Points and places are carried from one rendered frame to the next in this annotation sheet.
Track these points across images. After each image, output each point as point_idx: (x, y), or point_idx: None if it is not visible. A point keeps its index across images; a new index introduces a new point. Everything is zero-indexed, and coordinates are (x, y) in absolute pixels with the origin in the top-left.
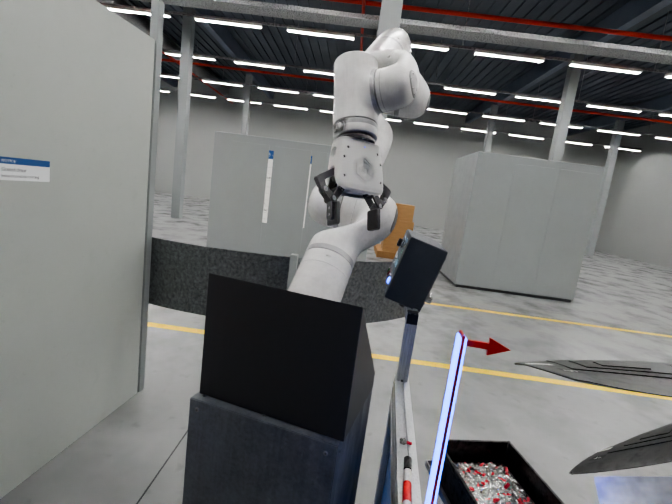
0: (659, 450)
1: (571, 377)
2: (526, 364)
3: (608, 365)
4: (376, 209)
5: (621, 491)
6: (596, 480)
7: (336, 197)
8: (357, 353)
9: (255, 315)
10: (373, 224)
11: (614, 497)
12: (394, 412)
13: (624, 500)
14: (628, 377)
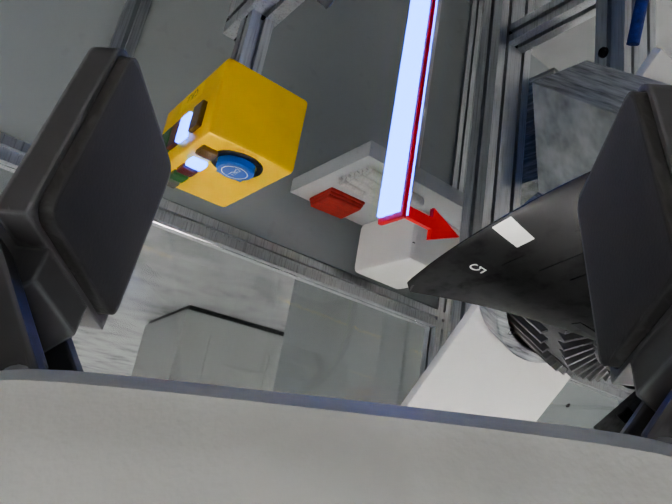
0: None
1: (411, 281)
2: (494, 223)
3: (575, 284)
4: (602, 362)
5: (604, 137)
6: (614, 116)
7: (54, 353)
8: None
9: None
10: (598, 202)
11: (598, 126)
12: None
13: (596, 135)
14: (530, 294)
